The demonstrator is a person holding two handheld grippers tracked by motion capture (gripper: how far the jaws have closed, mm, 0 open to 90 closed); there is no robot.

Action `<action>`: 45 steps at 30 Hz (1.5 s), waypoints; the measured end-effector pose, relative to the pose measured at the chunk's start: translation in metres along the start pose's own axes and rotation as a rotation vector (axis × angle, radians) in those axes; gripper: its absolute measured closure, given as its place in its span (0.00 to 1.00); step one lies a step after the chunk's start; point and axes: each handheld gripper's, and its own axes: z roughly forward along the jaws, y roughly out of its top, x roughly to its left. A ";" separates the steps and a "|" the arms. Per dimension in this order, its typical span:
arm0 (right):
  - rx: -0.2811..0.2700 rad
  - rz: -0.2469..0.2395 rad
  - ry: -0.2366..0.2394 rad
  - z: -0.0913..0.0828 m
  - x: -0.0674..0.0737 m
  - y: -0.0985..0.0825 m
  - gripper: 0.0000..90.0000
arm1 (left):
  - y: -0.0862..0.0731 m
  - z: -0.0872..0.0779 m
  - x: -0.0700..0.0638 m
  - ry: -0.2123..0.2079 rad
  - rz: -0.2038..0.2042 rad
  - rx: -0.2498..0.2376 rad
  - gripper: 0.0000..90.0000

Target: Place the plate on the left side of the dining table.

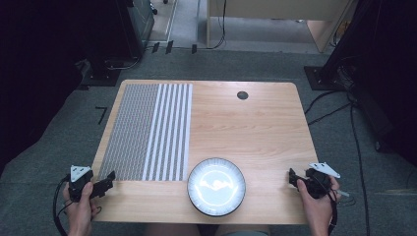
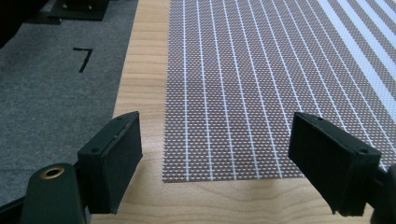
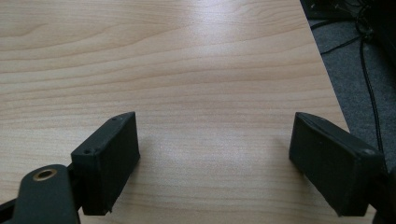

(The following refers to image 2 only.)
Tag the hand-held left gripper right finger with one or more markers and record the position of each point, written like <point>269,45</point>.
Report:
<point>330,161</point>

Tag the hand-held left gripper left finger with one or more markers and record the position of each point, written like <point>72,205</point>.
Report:
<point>109,168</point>

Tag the brown striped woven placemat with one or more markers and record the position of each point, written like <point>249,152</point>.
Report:
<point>249,87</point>

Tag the black metal stand base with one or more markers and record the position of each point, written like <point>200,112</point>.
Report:
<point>77,9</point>

